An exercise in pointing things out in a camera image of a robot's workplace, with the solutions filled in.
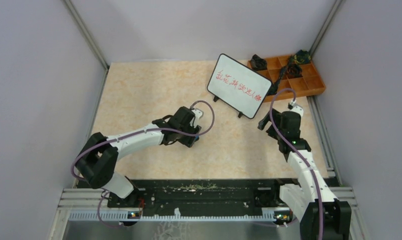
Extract white whiteboard black frame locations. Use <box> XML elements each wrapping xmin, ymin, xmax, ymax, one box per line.
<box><xmin>206</xmin><ymin>53</ymin><xmax>272</xmax><ymax>119</ymax></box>

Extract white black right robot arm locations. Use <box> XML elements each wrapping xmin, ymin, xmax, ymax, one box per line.
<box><xmin>258</xmin><ymin>109</ymin><xmax>352</xmax><ymax>240</ymax></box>

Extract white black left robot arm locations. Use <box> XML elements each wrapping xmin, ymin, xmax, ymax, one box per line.
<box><xmin>72</xmin><ymin>106</ymin><xmax>204</xmax><ymax>207</ymax></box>

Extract orange compartment tray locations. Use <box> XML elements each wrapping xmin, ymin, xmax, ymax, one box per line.
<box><xmin>247</xmin><ymin>54</ymin><xmax>326</xmax><ymax>103</ymax></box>

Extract black crumpled cloth left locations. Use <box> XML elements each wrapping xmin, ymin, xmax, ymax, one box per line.
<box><xmin>249</xmin><ymin>54</ymin><xmax>268</xmax><ymax>71</ymax></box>

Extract dark cloth with yellow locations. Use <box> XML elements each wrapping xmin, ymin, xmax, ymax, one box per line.
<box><xmin>288</xmin><ymin>49</ymin><xmax>312</xmax><ymax>65</ymax></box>

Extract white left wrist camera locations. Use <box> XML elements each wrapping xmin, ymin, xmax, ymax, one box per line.
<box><xmin>191</xmin><ymin>108</ymin><xmax>204</xmax><ymax>121</ymax></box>

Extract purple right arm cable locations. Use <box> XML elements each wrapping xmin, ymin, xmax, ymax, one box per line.
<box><xmin>269</xmin><ymin>88</ymin><xmax>325</xmax><ymax>240</ymax></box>

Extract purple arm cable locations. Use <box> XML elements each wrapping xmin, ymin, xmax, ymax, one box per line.
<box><xmin>269</xmin><ymin>88</ymin><xmax>325</xmax><ymax>240</ymax></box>
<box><xmin>70</xmin><ymin>100</ymin><xmax>216</xmax><ymax>229</ymax></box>

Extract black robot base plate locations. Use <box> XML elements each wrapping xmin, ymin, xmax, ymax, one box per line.
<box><xmin>104</xmin><ymin>178</ymin><xmax>298</xmax><ymax>217</ymax></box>

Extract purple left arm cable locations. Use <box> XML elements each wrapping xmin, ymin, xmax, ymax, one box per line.
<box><xmin>70</xmin><ymin>100</ymin><xmax>216</xmax><ymax>229</ymax></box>

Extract white toothed cable duct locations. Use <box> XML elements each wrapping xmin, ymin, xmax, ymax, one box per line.
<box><xmin>68</xmin><ymin>208</ymin><xmax>292</xmax><ymax>222</ymax></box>

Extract right corner aluminium post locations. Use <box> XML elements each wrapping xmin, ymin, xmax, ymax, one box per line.
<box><xmin>309</xmin><ymin>0</ymin><xmax>345</xmax><ymax>58</ymax></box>

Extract corner aluminium post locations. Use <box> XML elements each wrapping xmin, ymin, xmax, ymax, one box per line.
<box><xmin>309</xmin><ymin>0</ymin><xmax>345</xmax><ymax>58</ymax></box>
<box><xmin>61</xmin><ymin>0</ymin><xmax>110</xmax><ymax>71</ymax></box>

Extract left corner aluminium post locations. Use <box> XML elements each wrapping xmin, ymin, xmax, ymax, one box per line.
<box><xmin>61</xmin><ymin>0</ymin><xmax>110</xmax><ymax>71</ymax></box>

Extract aluminium frame rail front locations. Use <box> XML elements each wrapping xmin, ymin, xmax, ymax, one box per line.
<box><xmin>56</xmin><ymin>187</ymin><xmax>358</xmax><ymax>211</ymax></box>

